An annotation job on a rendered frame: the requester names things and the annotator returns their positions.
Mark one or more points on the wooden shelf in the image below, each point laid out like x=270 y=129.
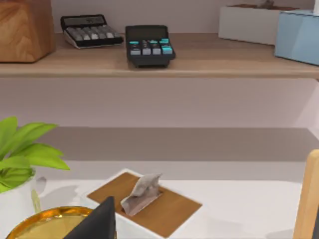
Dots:
x=174 y=62

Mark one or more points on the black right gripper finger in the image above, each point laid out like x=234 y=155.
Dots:
x=99 y=221

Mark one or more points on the black calculator with grey keys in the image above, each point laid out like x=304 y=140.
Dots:
x=89 y=31

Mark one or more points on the green plant in white pot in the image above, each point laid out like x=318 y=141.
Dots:
x=17 y=161

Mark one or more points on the gold trophy cup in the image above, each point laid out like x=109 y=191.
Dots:
x=47 y=224

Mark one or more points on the white tissue box wooden lid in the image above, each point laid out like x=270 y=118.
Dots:
x=154 y=211

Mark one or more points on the wooden block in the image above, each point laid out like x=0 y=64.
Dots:
x=23 y=30

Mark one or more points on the white tissue box brown lid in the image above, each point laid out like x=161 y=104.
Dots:
x=249 y=22

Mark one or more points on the black calculator with teal keys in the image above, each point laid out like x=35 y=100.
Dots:
x=148 y=47

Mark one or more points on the light blue box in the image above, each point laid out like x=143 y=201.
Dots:
x=297 y=37

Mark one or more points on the pale wooden frame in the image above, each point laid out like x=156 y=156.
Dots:
x=307 y=196

